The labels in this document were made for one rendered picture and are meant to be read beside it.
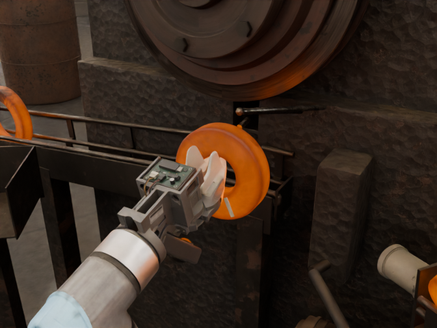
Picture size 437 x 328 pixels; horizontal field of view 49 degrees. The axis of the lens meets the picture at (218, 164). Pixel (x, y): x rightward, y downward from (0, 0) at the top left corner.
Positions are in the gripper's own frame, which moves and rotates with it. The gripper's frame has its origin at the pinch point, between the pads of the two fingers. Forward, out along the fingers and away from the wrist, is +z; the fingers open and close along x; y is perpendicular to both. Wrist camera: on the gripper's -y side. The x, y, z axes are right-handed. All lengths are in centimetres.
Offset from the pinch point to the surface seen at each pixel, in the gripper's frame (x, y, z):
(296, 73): -4.9, 6.1, 19.3
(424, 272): -31.3, -13.6, 3.3
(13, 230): 44, -21, -14
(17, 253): 114, -93, 12
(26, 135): 72, -24, 14
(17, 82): 263, -112, 134
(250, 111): -0.2, 2.7, 10.9
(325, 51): -9.3, 10.2, 20.4
